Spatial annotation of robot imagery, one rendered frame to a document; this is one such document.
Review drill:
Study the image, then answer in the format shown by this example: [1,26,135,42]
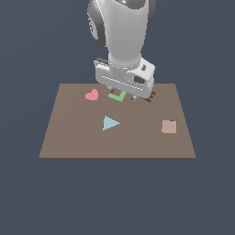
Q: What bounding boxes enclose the green L-shaped block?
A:
[107,90,128,103]

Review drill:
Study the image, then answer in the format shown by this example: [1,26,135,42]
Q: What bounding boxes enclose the red heart block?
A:
[84,88,100,102]

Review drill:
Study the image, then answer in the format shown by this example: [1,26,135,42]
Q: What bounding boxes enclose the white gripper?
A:
[93,57,156,101]

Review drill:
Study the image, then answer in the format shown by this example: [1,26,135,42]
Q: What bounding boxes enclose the light blue triangle block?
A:
[102,115,121,132]

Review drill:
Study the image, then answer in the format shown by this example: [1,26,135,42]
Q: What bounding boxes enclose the tan square block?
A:
[161,119,178,135]

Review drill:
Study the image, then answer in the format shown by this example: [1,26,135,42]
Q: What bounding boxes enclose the dark brown zigzag block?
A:
[140,90,158,104]

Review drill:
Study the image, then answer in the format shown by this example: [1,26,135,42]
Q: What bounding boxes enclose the brown board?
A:
[39,83,197,160]

